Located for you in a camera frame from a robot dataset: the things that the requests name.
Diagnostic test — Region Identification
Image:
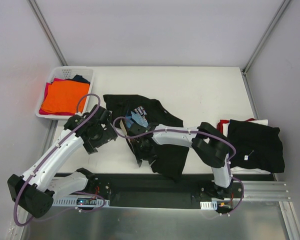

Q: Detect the black t shirt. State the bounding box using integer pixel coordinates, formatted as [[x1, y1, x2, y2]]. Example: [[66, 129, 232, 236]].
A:
[[103, 94, 189, 182], [227, 119, 285, 173]]

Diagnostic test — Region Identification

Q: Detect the white plastic laundry basket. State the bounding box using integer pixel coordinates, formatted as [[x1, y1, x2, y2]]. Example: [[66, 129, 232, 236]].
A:
[[35, 66, 95, 120]]

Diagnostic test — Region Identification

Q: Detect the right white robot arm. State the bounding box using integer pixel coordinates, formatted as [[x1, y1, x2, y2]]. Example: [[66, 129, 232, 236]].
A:
[[127, 122, 237, 200]]

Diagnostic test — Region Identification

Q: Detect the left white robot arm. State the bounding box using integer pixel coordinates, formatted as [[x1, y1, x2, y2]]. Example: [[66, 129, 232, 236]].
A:
[[7, 105, 118, 218]]

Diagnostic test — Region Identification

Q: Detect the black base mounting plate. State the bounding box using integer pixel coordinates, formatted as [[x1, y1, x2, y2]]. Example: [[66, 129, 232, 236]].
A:
[[66, 172, 250, 208]]

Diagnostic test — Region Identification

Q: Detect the orange t shirt in basket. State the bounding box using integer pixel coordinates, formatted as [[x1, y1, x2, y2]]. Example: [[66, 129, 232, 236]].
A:
[[40, 78, 90, 116]]

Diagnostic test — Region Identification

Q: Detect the navy t shirt in basket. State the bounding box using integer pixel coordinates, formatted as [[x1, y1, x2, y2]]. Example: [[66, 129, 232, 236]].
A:
[[72, 74, 91, 84]]

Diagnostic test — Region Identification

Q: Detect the left white cable duct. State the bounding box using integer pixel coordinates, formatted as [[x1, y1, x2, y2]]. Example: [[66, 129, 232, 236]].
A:
[[52, 196, 110, 208]]

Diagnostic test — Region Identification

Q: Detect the white cable duct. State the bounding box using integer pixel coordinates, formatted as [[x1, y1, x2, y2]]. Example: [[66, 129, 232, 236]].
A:
[[200, 200, 218, 211], [52, 196, 110, 208]]

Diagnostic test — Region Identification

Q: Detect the right white cable duct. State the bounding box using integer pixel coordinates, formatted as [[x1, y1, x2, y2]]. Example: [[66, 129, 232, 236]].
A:
[[200, 200, 218, 211]]

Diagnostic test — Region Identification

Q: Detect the left aluminium corner post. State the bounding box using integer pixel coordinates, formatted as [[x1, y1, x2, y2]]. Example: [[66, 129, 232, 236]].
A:
[[27, 0, 68, 67]]

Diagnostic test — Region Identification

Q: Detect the aluminium corner post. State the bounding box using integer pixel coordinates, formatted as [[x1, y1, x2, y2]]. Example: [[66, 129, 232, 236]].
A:
[[241, 0, 292, 76], [27, 0, 68, 67]]

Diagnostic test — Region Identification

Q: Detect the right aluminium corner post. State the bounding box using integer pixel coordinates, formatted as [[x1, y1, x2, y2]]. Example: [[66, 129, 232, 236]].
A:
[[241, 0, 292, 76]]

